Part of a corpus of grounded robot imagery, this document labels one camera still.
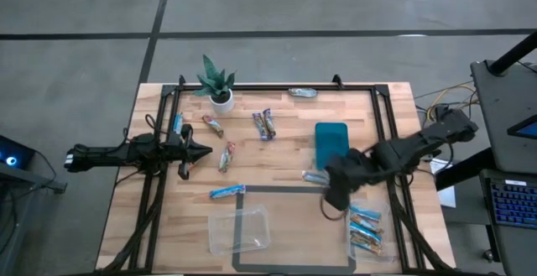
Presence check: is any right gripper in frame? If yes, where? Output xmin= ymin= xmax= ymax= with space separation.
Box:
xmin=326 ymin=148 xmax=379 ymax=189

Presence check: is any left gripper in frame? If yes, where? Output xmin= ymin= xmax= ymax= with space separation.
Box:
xmin=166 ymin=123 xmax=214 ymax=181

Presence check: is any teal plastic bin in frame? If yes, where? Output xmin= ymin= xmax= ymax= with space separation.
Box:
xmin=314 ymin=121 xmax=350 ymax=171

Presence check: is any light blue granola bar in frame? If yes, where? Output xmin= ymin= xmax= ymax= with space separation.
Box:
xmin=301 ymin=170 xmax=331 ymax=186
xmin=349 ymin=221 xmax=383 ymax=243
xmin=350 ymin=205 xmax=383 ymax=221
xmin=209 ymin=184 xmax=247 ymax=200

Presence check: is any brown blue granola bar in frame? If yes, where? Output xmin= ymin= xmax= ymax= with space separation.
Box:
xmin=351 ymin=213 xmax=383 ymax=232
xmin=350 ymin=236 xmax=383 ymax=257

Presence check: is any blue Chewy granola bar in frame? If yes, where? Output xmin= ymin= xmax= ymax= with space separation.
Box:
xmin=262 ymin=107 xmax=278 ymax=139
xmin=252 ymin=112 xmax=269 ymax=142

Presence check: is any green plant in white pot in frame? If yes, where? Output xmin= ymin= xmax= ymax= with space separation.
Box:
xmin=192 ymin=54 xmax=237 ymax=116

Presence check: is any gray bordered table mat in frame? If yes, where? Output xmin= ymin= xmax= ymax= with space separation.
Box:
xmin=232 ymin=185 xmax=357 ymax=275

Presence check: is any white paper sheet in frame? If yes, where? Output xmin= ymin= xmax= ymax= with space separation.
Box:
xmin=428 ymin=158 xmax=457 ymax=209

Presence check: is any black cart desk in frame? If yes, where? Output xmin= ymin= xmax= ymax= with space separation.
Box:
xmin=469 ymin=60 xmax=537 ymax=174

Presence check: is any black stand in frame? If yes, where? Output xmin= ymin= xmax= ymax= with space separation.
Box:
xmin=0 ymin=162 xmax=68 ymax=195

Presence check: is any tablet with blue screen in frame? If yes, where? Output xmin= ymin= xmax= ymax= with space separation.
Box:
xmin=506 ymin=114 xmax=537 ymax=141

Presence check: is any black side desk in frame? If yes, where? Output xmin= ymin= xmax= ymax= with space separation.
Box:
xmin=434 ymin=148 xmax=537 ymax=276

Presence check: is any black computer with blue lights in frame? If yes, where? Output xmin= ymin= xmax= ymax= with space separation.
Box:
xmin=0 ymin=135 xmax=37 ymax=170

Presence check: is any black pole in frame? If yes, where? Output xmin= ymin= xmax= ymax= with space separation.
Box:
xmin=488 ymin=30 xmax=537 ymax=76

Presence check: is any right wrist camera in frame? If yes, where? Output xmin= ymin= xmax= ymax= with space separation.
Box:
xmin=325 ymin=181 xmax=352 ymax=212

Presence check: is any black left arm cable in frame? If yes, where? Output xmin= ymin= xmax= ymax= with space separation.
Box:
xmin=121 ymin=113 xmax=169 ymax=143

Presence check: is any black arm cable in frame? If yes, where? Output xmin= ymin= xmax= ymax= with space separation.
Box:
xmin=121 ymin=113 xmax=169 ymax=143
xmin=319 ymin=194 xmax=352 ymax=222

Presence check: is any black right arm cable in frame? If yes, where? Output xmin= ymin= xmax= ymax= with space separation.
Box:
xmin=319 ymin=194 xmax=352 ymax=222

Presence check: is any black table frame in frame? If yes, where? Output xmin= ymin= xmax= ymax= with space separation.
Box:
xmin=94 ymin=73 xmax=452 ymax=276

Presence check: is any yellow cable bundle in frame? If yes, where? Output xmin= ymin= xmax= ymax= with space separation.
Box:
xmin=414 ymin=81 xmax=477 ymax=120

